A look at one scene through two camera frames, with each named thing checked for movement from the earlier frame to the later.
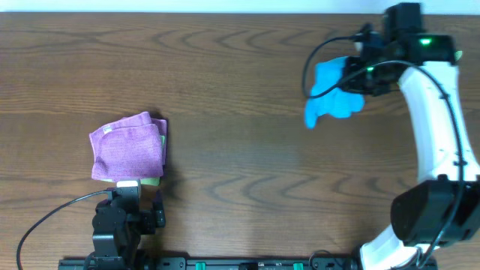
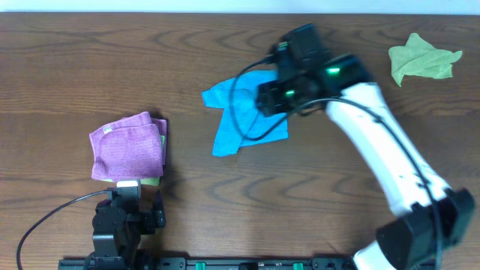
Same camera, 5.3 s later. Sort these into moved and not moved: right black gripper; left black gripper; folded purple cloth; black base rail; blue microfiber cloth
Moved: blue microfiber cloth; right black gripper
Not moved: left black gripper; folded purple cloth; black base rail
